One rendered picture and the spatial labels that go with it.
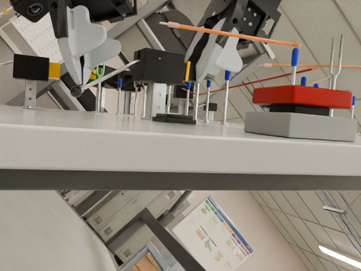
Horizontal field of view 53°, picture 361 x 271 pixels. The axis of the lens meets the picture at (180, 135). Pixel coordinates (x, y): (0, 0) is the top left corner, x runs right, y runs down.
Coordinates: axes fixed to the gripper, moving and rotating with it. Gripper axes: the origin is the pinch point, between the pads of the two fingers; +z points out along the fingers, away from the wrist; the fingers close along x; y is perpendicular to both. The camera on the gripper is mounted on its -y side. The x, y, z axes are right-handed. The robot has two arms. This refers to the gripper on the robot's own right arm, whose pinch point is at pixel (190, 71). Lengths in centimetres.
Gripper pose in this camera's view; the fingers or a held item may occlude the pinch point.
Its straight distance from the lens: 51.2
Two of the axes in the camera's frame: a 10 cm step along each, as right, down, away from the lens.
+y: 7.8, 4.5, 4.3
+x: -4.5, -0.8, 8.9
